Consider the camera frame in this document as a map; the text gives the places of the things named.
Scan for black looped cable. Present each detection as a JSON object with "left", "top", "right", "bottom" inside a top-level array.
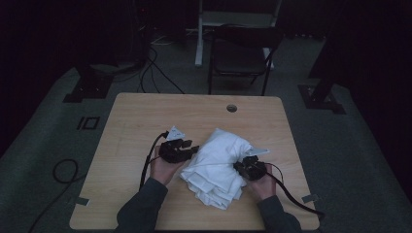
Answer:
[{"left": 27, "top": 158, "right": 87, "bottom": 233}]

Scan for person's right hand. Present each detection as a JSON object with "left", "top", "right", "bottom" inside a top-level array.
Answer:
[{"left": 247, "top": 164, "right": 277, "bottom": 202}]

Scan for left hand-held gripper black cable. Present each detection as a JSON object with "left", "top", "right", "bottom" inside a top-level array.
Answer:
[{"left": 139, "top": 130, "right": 170, "bottom": 192}]

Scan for hand-held gripper black cable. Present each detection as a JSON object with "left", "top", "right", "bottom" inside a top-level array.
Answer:
[
  {"left": 139, "top": 130, "right": 170, "bottom": 192},
  {"left": 265, "top": 162, "right": 326, "bottom": 221}
]

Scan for right hand-held gripper black cable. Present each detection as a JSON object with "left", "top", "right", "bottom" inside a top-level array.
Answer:
[{"left": 265, "top": 162, "right": 326, "bottom": 221}]

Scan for black floor cables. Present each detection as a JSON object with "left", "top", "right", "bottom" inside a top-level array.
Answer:
[{"left": 139, "top": 48, "right": 186, "bottom": 95}]

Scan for black folding chair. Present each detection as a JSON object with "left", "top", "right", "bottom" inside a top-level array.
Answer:
[{"left": 207, "top": 23, "right": 285, "bottom": 96}]

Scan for black stand with flat base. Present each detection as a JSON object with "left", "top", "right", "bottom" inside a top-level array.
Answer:
[
  {"left": 62, "top": 62, "right": 115, "bottom": 104},
  {"left": 297, "top": 32, "right": 347, "bottom": 115}
]

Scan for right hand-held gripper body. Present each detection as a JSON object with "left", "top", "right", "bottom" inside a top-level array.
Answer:
[{"left": 242, "top": 147, "right": 270, "bottom": 182}]

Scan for person's left hand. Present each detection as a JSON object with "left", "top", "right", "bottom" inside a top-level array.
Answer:
[{"left": 149, "top": 146, "right": 186, "bottom": 186}]

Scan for white skirt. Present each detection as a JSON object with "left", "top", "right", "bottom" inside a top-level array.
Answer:
[{"left": 179, "top": 127, "right": 256, "bottom": 211}]

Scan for dark equipment rack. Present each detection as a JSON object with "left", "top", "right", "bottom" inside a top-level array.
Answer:
[{"left": 93, "top": 0, "right": 154, "bottom": 69}]

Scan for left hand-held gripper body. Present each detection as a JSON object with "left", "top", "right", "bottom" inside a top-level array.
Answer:
[{"left": 158, "top": 125, "right": 192, "bottom": 164}]

